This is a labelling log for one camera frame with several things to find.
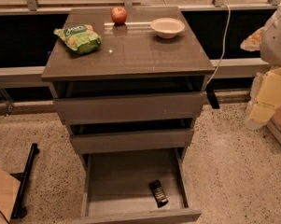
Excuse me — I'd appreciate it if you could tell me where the brown drawer cabinet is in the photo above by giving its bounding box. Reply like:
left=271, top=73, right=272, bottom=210
left=40, top=6, right=216, bottom=224

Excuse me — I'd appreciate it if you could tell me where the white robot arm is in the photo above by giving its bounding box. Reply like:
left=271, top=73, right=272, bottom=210
left=240, top=4, right=281, bottom=66

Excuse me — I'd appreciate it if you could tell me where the black metal stand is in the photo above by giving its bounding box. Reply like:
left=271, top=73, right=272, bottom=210
left=11, top=143, right=39, bottom=219

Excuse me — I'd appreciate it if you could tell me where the middle drawer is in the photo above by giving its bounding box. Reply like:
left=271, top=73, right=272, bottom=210
left=70, top=129, right=194, bottom=154

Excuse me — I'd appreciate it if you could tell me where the green chip bag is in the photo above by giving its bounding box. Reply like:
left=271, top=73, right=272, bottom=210
left=54, top=24, right=102, bottom=54

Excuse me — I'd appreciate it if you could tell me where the open bottom drawer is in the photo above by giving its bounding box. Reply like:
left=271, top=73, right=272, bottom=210
left=72, top=148, right=202, bottom=224

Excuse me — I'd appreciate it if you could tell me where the white paper bowl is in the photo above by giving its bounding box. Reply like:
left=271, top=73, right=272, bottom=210
left=150, top=18, right=185, bottom=39

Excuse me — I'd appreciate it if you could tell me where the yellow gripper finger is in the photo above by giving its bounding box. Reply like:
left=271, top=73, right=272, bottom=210
left=240, top=27, right=263, bottom=51

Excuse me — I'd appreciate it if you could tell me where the black plug adapter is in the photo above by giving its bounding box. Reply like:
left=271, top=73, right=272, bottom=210
left=206, top=90, right=220, bottom=109

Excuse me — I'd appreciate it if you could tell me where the top drawer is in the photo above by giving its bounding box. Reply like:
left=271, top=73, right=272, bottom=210
left=54, top=92, right=204, bottom=124

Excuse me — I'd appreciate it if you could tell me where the white cable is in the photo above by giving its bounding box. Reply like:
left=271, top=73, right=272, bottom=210
left=205, top=3, right=232, bottom=86

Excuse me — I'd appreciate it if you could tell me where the cardboard sheet left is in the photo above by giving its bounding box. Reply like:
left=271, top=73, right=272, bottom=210
left=0, top=168, right=20, bottom=224

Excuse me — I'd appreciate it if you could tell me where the red apple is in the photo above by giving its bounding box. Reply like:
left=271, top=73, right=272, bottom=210
left=111, top=7, right=127, bottom=25

